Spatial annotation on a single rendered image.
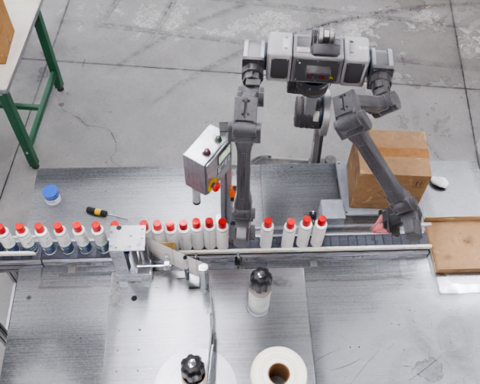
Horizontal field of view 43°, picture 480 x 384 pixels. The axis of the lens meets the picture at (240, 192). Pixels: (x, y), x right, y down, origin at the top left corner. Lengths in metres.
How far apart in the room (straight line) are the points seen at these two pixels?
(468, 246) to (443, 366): 0.57
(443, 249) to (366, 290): 0.41
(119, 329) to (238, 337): 0.47
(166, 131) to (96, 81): 0.69
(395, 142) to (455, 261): 0.58
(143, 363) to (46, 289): 0.54
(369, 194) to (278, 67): 0.70
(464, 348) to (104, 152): 2.51
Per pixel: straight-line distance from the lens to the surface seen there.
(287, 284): 2.55
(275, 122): 4.17
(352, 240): 2.69
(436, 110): 4.48
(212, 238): 2.53
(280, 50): 2.42
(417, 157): 2.70
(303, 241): 2.58
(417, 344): 2.61
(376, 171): 2.13
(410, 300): 2.68
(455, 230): 2.90
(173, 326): 2.48
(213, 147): 2.16
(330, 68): 2.46
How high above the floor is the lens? 3.18
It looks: 56 degrees down
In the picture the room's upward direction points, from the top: 2 degrees clockwise
